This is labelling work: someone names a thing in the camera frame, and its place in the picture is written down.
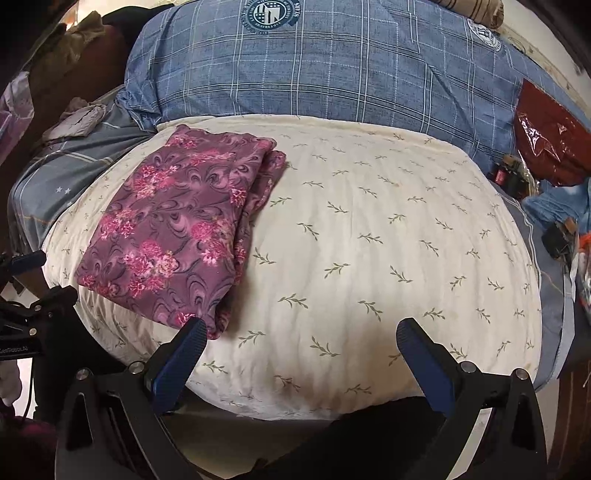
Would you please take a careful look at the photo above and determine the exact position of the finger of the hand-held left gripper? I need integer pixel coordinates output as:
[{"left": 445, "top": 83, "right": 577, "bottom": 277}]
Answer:
[
  {"left": 25, "top": 285, "right": 79, "bottom": 320},
  {"left": 0, "top": 249, "right": 48, "bottom": 280}
]

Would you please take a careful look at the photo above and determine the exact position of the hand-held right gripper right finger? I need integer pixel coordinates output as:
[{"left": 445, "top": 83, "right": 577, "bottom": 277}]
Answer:
[{"left": 396, "top": 318, "right": 550, "bottom": 480}]

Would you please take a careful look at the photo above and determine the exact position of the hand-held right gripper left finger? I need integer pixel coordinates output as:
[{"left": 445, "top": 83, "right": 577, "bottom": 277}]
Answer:
[{"left": 54, "top": 318, "right": 208, "bottom": 480}]

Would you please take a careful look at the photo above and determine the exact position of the purple floral garment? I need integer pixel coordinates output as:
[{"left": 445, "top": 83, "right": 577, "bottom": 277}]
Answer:
[{"left": 75, "top": 127, "right": 288, "bottom": 340}]

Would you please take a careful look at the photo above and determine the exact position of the dark red cloth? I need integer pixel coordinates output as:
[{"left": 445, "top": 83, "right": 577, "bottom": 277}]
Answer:
[{"left": 0, "top": 406, "right": 58, "bottom": 467}]

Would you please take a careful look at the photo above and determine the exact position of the cream leaf-print blanket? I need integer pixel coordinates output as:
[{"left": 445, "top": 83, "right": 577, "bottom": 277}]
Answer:
[{"left": 41, "top": 114, "right": 543, "bottom": 422}]

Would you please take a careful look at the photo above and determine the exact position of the crumpled grey cloth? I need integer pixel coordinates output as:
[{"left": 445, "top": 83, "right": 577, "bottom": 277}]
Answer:
[{"left": 42, "top": 105, "right": 107, "bottom": 141}]

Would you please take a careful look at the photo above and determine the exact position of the purple plastic bag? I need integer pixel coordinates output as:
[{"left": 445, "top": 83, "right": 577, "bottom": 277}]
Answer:
[{"left": 0, "top": 69, "right": 37, "bottom": 153}]

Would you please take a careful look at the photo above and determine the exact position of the light blue cloth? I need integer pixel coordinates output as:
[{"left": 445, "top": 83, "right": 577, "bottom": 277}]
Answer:
[{"left": 522, "top": 178, "right": 591, "bottom": 241}]

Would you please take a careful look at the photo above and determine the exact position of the brown headboard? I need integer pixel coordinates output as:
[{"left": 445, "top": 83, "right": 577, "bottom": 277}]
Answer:
[{"left": 28, "top": 25, "right": 132, "bottom": 134}]

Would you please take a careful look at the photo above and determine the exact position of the olive cloth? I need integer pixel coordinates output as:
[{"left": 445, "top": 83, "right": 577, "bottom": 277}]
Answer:
[{"left": 32, "top": 11, "right": 107, "bottom": 97}]

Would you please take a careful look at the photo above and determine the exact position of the red plastic bag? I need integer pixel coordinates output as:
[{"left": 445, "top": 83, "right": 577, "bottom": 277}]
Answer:
[{"left": 513, "top": 78, "right": 591, "bottom": 188}]

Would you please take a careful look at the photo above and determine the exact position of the black cloth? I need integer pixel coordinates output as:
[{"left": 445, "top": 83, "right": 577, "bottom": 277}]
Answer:
[{"left": 102, "top": 4, "right": 178, "bottom": 29}]

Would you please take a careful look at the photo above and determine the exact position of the blue plaid quilt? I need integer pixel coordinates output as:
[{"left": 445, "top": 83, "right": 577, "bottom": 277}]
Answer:
[{"left": 115, "top": 0, "right": 591, "bottom": 195}]

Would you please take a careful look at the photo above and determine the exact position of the brown striped cloth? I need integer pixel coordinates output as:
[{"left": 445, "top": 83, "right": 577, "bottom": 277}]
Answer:
[{"left": 429, "top": 0, "right": 505, "bottom": 31}]

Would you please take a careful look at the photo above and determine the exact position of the black cable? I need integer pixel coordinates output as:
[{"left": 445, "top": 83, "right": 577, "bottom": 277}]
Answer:
[{"left": 23, "top": 360, "right": 38, "bottom": 418}]

